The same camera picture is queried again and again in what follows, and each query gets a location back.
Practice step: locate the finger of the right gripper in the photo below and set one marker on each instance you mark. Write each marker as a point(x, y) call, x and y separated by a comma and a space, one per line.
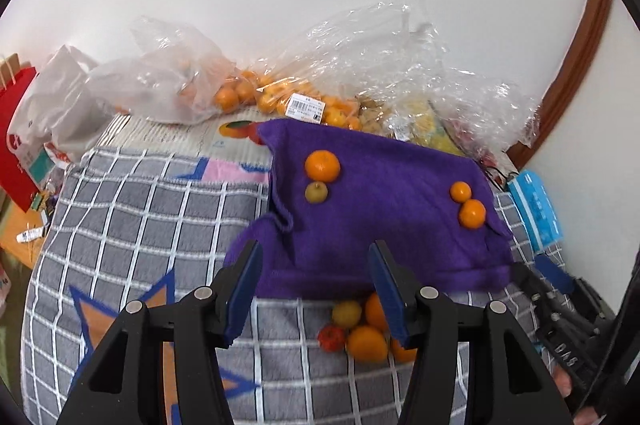
point(530, 284)
point(554, 274)

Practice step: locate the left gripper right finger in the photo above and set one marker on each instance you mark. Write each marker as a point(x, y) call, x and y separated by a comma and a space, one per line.
point(508, 382)

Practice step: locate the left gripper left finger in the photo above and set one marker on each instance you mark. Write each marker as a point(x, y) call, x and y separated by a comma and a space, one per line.
point(123, 381)

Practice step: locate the small orange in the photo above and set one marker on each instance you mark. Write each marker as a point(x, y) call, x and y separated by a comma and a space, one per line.
point(472, 214)
point(460, 192)

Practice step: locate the small orange back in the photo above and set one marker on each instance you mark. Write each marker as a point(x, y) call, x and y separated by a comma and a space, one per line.
point(460, 192)

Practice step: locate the small green-yellow fruit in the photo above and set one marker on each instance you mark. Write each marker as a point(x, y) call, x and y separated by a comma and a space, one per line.
point(316, 192)

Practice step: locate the right hand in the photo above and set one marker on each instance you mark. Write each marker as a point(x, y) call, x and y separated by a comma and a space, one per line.
point(585, 416)

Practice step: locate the large orange right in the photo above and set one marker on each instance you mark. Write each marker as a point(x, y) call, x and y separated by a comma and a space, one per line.
point(402, 355)

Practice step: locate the large orange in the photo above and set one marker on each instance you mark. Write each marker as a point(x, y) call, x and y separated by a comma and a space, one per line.
point(374, 313)
point(402, 355)

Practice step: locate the blue tissue pack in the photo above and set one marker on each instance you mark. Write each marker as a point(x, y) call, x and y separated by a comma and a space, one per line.
point(535, 208)

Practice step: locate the oval orange fruit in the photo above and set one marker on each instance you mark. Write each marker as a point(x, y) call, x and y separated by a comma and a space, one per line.
point(367, 344)

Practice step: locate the large orange back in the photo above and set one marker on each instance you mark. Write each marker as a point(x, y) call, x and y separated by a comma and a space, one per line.
point(374, 313)

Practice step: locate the small yellow-green fruit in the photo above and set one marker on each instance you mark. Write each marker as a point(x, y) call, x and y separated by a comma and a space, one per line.
point(346, 314)

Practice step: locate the small red tomato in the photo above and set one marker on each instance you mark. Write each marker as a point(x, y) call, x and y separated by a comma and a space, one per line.
point(331, 338)

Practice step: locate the grey checked blanket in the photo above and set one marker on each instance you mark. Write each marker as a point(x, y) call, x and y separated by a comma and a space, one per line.
point(135, 225)

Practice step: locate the wooden nightstand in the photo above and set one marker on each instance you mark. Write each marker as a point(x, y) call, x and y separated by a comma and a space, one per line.
point(14, 222)

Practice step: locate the purple towel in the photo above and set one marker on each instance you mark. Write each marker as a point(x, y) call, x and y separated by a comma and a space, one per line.
point(388, 190)

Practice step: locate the red paper bag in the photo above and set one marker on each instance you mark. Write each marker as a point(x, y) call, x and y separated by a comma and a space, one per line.
point(15, 79)

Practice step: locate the large clear plastic bag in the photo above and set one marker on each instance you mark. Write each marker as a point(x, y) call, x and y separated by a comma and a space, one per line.
point(387, 62)

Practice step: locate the white plastic bag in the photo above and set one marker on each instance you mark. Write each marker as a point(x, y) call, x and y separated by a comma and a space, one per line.
point(58, 115)

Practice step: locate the clear bag of oranges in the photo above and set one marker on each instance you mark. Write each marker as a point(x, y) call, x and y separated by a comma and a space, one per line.
point(180, 77)

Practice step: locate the brown wooden door frame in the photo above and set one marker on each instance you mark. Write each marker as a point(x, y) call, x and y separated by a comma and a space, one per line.
point(572, 73)

